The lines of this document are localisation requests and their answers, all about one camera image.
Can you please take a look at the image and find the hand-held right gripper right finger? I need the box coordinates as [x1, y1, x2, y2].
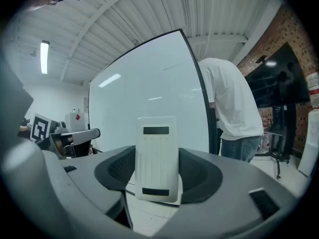
[154, 147, 300, 239]

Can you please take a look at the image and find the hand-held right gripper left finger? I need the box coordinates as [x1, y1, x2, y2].
[1, 138, 137, 234]

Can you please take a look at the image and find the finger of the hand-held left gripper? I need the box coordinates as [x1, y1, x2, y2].
[60, 127, 101, 146]

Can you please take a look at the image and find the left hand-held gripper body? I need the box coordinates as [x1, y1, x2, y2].
[29, 113, 91, 159]

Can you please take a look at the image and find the white eraser block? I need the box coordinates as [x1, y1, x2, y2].
[134, 116, 180, 204]

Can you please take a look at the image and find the white board panel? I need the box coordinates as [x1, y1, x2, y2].
[88, 28, 220, 156]

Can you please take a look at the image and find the white box with red label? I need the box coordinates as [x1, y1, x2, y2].
[65, 111, 87, 133]

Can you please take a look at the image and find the black screen stand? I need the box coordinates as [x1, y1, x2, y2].
[254, 103, 298, 180]

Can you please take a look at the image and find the white water dispenser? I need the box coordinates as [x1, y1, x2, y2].
[298, 107, 319, 178]

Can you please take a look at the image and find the clear water dispenser bottle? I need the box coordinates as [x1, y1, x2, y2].
[306, 71, 319, 109]

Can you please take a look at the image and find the large black wall screen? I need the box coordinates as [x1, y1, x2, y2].
[243, 42, 311, 109]

